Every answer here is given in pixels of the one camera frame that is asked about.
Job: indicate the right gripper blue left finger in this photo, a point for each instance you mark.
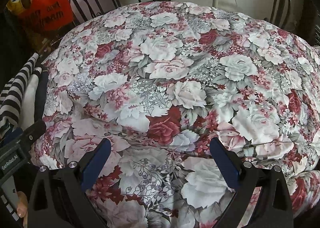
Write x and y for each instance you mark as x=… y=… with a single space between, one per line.
x=58 y=197

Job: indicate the floral rose bedspread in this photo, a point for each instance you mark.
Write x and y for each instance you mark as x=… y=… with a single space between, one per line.
x=160 y=80

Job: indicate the dark navy folded garment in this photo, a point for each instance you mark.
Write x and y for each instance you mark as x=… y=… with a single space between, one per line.
x=41 y=94

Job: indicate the black white striped folded garment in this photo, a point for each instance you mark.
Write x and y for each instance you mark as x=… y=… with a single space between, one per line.
x=12 y=96

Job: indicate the person's left hand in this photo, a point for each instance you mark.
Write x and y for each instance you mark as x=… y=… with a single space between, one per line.
x=22 y=208

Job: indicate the red plush sleep pillow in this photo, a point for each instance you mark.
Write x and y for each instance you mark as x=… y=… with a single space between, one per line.
x=42 y=15

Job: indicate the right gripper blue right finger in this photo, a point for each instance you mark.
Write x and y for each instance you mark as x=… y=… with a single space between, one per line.
x=274 y=206

